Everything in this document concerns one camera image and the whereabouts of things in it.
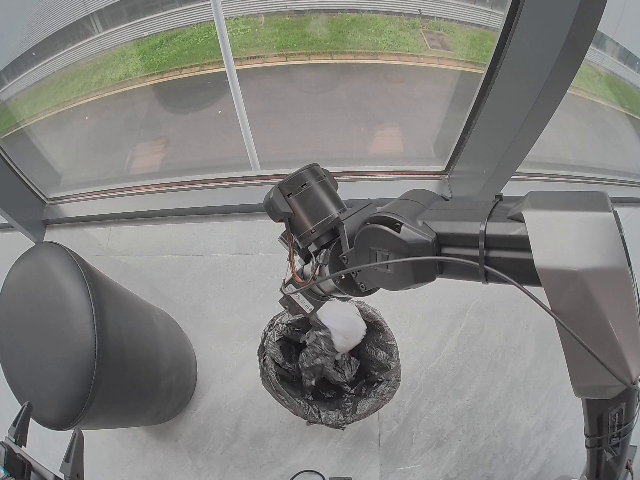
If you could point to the black plastic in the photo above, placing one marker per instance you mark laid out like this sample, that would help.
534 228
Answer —
322 363

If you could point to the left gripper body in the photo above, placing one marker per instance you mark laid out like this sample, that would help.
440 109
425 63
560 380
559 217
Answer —
37 468

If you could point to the black plastic bag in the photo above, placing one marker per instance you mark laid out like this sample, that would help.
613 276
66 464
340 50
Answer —
380 368

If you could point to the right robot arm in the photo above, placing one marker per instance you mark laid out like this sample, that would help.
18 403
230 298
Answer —
500 238

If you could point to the dark grey round chair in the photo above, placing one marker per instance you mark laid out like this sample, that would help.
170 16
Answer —
100 338

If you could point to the clear printed wrapper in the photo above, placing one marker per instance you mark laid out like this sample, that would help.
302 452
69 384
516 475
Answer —
345 330

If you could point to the window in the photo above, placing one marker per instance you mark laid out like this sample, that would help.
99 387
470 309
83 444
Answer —
350 93

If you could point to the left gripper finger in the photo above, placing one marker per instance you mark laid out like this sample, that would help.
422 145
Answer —
21 425
74 460

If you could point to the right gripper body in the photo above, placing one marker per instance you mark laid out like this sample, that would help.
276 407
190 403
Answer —
300 302

